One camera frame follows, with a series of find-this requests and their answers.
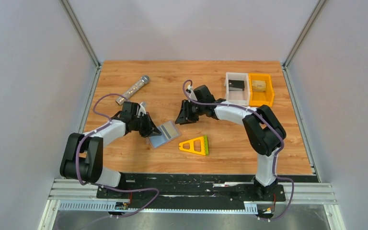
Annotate white plastic bin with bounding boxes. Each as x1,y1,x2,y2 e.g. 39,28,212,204
224,72,251,106

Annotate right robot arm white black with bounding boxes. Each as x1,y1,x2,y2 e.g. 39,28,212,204
175,84,287,198

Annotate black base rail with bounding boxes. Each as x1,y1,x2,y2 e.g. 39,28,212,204
96,172,319,210

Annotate left aluminium frame post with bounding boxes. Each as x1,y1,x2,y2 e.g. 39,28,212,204
59,0,101,68

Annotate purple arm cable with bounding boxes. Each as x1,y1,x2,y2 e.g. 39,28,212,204
183,80,295,222
75,93,160,219

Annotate green toy brick strip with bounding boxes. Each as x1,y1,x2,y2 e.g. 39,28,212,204
202,135,209,156

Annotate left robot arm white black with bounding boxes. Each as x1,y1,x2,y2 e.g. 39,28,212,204
59,102,162,187

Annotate white slotted cable duct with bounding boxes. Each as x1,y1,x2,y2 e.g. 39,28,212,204
58,202,258,214

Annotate yellow triangular toy block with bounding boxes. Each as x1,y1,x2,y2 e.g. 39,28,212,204
179,136,204,156

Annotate yellow plastic bin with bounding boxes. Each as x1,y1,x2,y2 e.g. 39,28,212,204
248,73,275,107

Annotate aluminium frame post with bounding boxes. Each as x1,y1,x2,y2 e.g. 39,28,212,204
59,0,101,68
283,0,328,69

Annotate pink leather card holder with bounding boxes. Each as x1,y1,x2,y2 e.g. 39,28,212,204
148,120,181,149

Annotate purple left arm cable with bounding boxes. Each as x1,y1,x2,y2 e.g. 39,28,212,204
75,93,160,219

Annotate silver glitter microphone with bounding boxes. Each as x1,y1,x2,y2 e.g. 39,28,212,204
115,75,150,105

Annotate right aluminium frame post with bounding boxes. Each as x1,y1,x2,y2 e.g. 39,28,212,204
283,0,328,69

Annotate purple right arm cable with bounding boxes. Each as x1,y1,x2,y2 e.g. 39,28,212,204
183,80,295,222

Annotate black card in white bin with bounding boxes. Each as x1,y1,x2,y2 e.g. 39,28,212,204
228,80,245,91

